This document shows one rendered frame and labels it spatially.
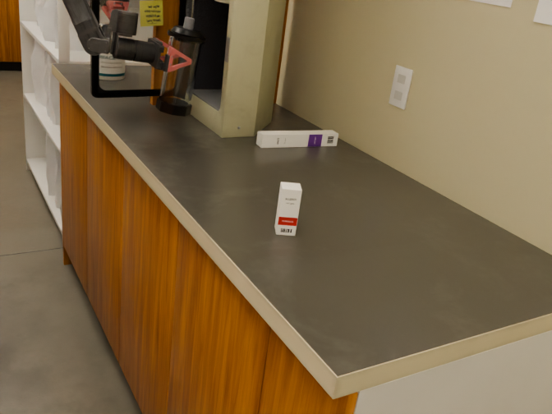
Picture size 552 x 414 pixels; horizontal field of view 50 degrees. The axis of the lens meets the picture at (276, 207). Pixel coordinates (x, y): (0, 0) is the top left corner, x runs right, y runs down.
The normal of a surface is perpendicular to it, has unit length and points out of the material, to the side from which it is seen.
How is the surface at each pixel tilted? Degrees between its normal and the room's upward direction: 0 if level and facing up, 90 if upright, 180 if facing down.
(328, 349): 1
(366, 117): 90
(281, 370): 90
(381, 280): 0
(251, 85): 90
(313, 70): 90
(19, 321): 0
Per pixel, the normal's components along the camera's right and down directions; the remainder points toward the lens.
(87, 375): 0.12, -0.91
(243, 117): 0.49, 0.40
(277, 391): -0.86, 0.10
